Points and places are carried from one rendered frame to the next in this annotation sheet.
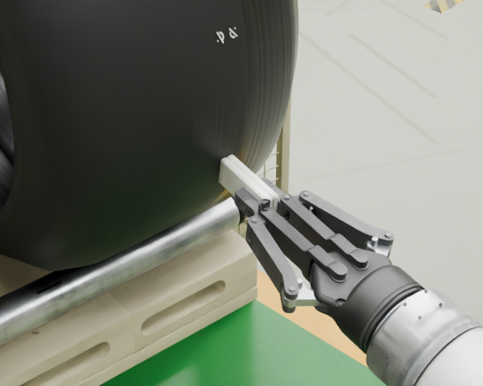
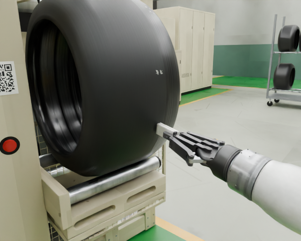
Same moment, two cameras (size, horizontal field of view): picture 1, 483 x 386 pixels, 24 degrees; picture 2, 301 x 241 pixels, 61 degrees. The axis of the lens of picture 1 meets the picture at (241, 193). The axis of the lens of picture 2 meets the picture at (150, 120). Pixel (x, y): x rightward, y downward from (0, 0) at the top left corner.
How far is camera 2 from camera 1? 0.47 m
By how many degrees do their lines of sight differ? 21
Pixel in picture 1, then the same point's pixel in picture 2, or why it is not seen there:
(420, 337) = (252, 163)
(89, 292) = (108, 184)
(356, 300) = (219, 155)
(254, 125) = (168, 111)
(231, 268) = (157, 181)
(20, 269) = not seen: hidden behind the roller
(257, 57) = (169, 83)
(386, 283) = (230, 148)
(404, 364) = (247, 175)
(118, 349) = (118, 209)
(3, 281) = not seen: hidden behind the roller
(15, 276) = not seen: hidden behind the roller
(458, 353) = (271, 166)
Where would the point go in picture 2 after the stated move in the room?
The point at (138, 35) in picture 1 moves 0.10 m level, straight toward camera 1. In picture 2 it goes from (129, 62) to (133, 65)
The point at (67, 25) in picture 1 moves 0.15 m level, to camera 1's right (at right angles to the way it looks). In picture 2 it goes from (103, 55) to (172, 54)
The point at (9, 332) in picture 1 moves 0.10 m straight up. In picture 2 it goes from (77, 197) to (73, 163)
